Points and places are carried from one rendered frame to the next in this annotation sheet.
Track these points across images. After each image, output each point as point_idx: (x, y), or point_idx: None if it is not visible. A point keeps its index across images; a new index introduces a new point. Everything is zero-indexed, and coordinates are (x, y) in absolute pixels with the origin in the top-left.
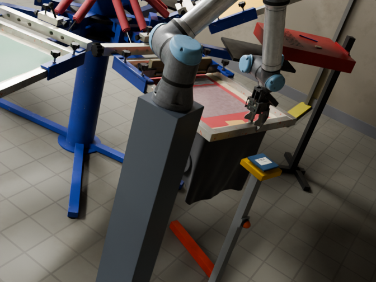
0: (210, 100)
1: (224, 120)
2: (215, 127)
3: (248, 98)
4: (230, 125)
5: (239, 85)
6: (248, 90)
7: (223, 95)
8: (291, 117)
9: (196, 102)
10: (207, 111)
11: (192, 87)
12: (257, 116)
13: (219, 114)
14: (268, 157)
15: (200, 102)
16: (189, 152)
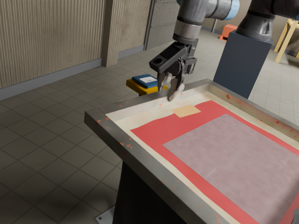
0: (241, 154)
1: (203, 113)
2: (208, 101)
3: (195, 61)
4: (192, 105)
5: (215, 210)
6: (186, 185)
7: (230, 181)
8: (96, 112)
9: (237, 34)
10: (229, 125)
11: (246, 15)
12: (155, 130)
13: (212, 122)
14: (142, 82)
15: (249, 143)
16: (214, 76)
